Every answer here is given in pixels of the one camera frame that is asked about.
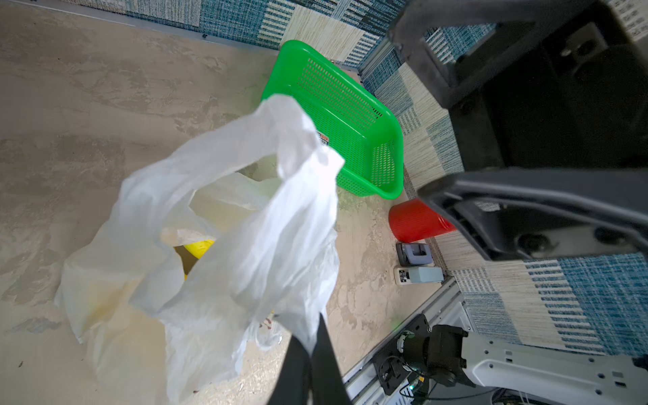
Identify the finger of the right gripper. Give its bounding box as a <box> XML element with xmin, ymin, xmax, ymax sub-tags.
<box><xmin>418</xmin><ymin>168</ymin><xmax>647</xmax><ymax>262</ymax></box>
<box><xmin>388</xmin><ymin>1</ymin><xmax>590</xmax><ymax>109</ymax></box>

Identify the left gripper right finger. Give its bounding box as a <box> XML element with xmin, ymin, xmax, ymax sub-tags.
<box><xmin>310</xmin><ymin>314</ymin><xmax>352</xmax><ymax>405</ymax></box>

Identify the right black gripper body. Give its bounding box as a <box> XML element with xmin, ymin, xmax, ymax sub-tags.
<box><xmin>450</xmin><ymin>0</ymin><xmax>648</xmax><ymax>264</ymax></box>

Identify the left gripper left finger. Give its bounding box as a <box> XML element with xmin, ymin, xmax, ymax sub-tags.
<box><xmin>267</xmin><ymin>337</ymin><xmax>311</xmax><ymax>405</ymax></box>

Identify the white plastic bag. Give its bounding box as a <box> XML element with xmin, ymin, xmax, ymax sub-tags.
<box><xmin>56</xmin><ymin>94</ymin><xmax>344</xmax><ymax>404</ymax></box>

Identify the yellow banana bunch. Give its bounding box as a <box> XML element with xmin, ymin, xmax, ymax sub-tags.
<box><xmin>184</xmin><ymin>240</ymin><xmax>214</xmax><ymax>259</ymax></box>

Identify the red pen cup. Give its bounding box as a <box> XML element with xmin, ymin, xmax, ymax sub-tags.
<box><xmin>388</xmin><ymin>198</ymin><xmax>456</xmax><ymax>243</ymax></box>

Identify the green plastic basket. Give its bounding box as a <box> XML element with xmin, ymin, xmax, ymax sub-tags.
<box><xmin>262</xmin><ymin>40</ymin><xmax>404</xmax><ymax>200</ymax></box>

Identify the white label remote device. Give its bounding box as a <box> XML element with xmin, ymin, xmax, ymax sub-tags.
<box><xmin>394</xmin><ymin>267</ymin><xmax>445</xmax><ymax>285</ymax></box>

